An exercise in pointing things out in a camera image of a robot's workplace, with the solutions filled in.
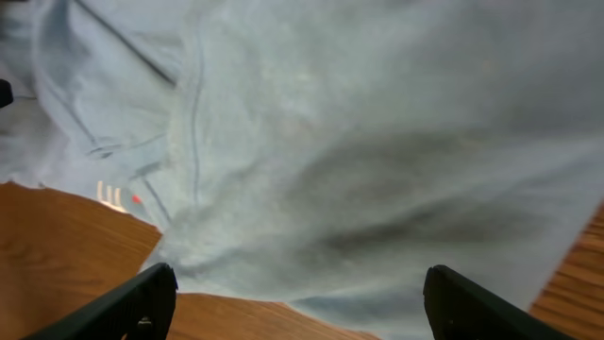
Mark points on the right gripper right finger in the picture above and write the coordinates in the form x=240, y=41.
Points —
x=459, y=309

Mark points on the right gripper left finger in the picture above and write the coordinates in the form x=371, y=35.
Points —
x=142, y=308

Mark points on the light blue printed t-shirt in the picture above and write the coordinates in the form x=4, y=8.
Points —
x=323, y=154

